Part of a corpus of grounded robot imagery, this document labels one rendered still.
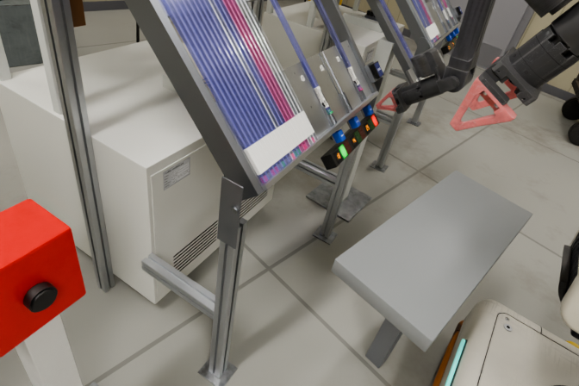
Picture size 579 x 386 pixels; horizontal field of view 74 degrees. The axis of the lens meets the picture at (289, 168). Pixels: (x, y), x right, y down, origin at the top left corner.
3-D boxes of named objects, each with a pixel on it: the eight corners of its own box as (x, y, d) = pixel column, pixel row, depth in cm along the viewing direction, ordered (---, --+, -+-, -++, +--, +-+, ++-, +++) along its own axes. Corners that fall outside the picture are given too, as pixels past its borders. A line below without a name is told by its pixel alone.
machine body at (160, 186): (270, 208, 182) (293, 87, 145) (156, 316, 130) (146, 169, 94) (168, 152, 203) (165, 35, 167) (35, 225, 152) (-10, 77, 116)
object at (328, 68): (365, 96, 130) (374, 92, 127) (250, 189, 81) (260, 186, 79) (340, 43, 126) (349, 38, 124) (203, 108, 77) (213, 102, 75)
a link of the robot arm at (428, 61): (459, 88, 100) (471, 77, 105) (443, 46, 97) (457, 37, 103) (418, 100, 109) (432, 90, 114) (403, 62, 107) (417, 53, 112)
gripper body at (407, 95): (390, 93, 111) (414, 84, 106) (401, 83, 119) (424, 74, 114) (399, 114, 113) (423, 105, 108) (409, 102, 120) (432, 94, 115)
